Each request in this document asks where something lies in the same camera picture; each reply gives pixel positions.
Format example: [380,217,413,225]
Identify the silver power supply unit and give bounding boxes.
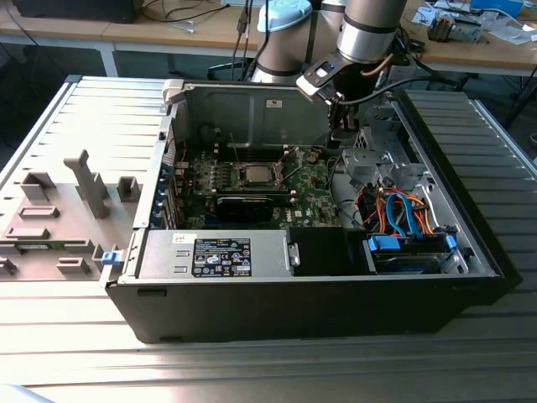
[134,228,295,281]

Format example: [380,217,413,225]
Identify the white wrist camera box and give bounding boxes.
[295,58,347,104]

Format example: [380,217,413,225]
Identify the silver metal device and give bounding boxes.
[452,15,484,43]

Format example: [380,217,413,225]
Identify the green motherboard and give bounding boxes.
[172,144,344,231]

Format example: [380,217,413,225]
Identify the blue flat data cable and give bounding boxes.
[384,191,419,239]

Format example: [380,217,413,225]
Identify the black CPU cooler heatsink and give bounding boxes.
[426,11,457,43]

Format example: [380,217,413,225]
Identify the grey case latch handle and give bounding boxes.
[161,78,186,106]

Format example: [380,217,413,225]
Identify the black device case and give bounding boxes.
[11,0,138,25]

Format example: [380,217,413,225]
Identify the metal socket cover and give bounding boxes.
[272,146,300,181]

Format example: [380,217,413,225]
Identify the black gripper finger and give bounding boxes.
[326,100,346,150]
[342,103,362,133]

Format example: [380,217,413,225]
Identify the CPU socket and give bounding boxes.
[236,160,288,190]

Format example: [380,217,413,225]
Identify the blue expansion card retainer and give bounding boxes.
[151,161,169,226]

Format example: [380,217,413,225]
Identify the black PC case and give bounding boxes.
[99,77,524,346]

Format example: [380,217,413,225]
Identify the blue box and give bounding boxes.
[468,0,525,18]

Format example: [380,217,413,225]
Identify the light wooden desk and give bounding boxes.
[394,0,537,131]
[0,0,259,79]

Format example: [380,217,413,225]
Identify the black expansion card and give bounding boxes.
[215,193,274,224]

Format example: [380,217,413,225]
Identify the white paper sheets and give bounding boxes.
[482,12,537,47]

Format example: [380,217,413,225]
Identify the grey parts rack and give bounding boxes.
[0,149,147,283]

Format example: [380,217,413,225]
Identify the orange wire bundle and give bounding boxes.
[359,187,440,237]

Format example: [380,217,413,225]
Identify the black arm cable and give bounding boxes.
[338,75,440,105]

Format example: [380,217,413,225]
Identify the silver CPU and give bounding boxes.
[244,165,274,184]

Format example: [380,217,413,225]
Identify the hard disk in blue carrier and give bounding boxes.
[363,233,459,277]

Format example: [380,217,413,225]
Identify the silver metal drive cage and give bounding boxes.
[340,104,435,192]

